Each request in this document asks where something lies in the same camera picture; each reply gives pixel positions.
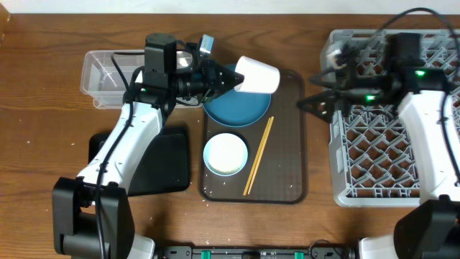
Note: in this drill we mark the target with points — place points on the black tray lid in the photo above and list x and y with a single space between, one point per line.
150 161

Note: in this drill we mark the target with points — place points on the clear plastic waste bin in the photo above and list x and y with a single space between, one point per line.
101 80

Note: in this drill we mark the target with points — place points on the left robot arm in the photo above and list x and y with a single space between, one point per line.
91 214

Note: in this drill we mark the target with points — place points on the brown serving tray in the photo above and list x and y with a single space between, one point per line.
282 173

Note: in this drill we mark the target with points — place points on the wooden chopstick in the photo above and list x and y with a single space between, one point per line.
257 156
260 156

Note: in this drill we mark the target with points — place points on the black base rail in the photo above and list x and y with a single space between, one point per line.
318 251

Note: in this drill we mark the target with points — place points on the wooden chopstick left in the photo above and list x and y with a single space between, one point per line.
257 156

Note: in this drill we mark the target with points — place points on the blue plate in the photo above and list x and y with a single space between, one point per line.
237 109

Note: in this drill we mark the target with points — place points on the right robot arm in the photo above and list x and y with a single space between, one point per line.
421 98

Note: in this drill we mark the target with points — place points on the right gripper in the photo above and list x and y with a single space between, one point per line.
328 99

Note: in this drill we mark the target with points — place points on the grey dishwasher rack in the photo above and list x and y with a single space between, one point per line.
370 156

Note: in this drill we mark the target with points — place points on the light blue rice bowl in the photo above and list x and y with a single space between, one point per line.
225 154

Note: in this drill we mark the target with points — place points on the wooden chopstick right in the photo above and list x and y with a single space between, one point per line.
260 156

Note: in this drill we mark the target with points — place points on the pink plastic cup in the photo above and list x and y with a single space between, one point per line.
259 78

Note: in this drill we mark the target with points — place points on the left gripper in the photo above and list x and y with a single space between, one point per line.
210 72

